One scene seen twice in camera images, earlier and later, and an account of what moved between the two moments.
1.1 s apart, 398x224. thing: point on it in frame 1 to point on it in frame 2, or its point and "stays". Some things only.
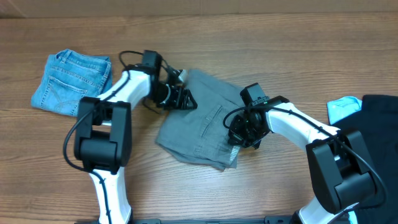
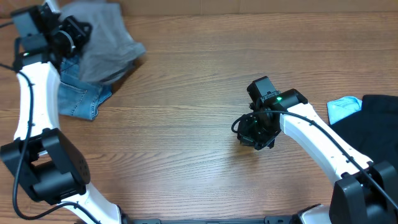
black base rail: (270, 219) stays
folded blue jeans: (68, 77) stays
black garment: (377, 124) stays
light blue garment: (339, 109) stays
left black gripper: (175, 102) to (73, 24)
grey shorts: (199, 134) to (111, 48)
